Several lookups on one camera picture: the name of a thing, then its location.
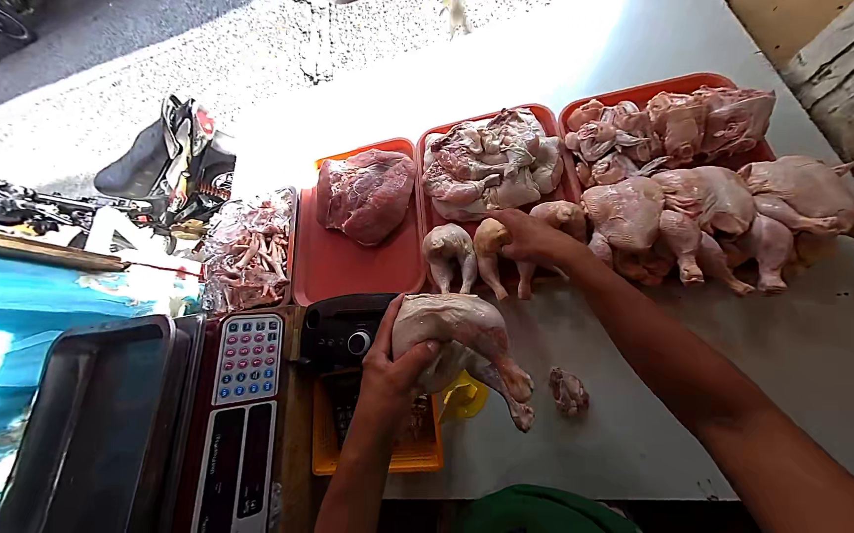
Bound person's right hand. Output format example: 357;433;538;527
488;208;585;272

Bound person's left hand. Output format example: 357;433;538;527
362;293;441;417

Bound small yellowish chicken leg piece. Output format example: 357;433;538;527
473;218;513;302

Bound large chicken hindquarters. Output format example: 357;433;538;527
391;293;536;433

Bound person's left forearm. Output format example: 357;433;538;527
314;400;415;533

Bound person's right forearm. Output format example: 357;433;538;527
556;240;854;533

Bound pile of chicken skins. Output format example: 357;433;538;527
423;108;565;223

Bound small pale chicken leg piece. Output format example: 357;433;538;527
516;200;588;301
423;224;479;296

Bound black radio with silver knob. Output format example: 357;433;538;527
298;293;401;374

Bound yellow plastic container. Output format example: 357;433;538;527
439;370;490;420

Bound black calculator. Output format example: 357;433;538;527
322;371;363;449

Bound orange plastic basket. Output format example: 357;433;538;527
312;369;445;476

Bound large boneless meat lump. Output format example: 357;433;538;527
316;149;415;247

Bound pile of chicken feet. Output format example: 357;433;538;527
205;215;291;309

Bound brown wooden board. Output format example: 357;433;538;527
270;305;333;533

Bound small dark red meat scrap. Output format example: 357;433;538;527
549;366;590;416

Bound clear plastic bag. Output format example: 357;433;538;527
202;188;296;312

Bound pile of chicken carcasses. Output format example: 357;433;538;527
565;85;776;187

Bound row of whole chickens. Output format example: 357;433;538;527
581;154;854;297

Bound person's body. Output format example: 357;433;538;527
457;484;644;533

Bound red digital scale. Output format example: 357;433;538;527
169;308;287;533

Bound motorcycle with red light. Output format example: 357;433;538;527
0;95;236;249

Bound dark metal weighing tray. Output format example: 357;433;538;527
0;314;206;533

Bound long wooden plank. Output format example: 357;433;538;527
0;226;130;273

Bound blue tarpaulin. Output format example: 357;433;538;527
0;248;202;522

